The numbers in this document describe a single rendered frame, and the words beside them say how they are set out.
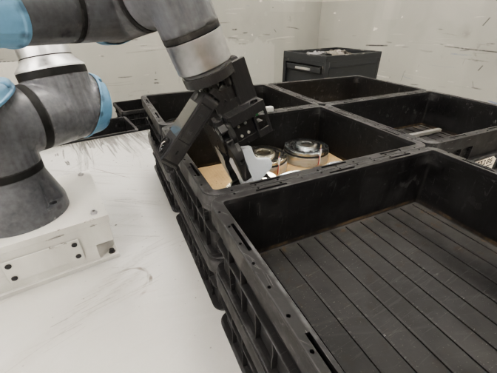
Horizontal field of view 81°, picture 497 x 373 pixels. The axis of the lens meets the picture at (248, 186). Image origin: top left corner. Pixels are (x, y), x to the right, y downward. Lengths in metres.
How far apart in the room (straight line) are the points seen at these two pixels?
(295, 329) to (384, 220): 0.34
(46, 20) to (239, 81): 0.22
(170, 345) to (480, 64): 3.76
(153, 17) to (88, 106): 0.29
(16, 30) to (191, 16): 0.17
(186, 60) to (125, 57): 3.33
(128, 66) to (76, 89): 3.10
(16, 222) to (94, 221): 0.11
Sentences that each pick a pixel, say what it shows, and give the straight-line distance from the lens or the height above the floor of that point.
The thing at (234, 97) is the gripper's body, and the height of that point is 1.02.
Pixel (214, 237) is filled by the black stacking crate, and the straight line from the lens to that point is 0.42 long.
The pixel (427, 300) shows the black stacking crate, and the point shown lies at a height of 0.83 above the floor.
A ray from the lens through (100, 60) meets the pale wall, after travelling 3.67.
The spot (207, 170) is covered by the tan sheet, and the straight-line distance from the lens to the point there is 0.64.
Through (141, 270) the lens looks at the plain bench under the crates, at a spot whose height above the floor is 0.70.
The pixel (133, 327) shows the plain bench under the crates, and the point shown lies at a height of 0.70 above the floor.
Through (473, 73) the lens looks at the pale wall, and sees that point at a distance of 3.93.
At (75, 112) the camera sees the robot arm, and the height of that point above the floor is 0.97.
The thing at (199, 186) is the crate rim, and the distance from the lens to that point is 0.38.
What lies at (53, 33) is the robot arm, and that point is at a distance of 0.40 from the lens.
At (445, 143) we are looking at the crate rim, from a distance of 0.63.
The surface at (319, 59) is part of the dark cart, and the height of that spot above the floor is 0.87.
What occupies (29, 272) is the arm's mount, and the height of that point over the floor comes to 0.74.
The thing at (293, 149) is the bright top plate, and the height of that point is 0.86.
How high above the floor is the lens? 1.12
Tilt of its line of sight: 30 degrees down
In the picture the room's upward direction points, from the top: straight up
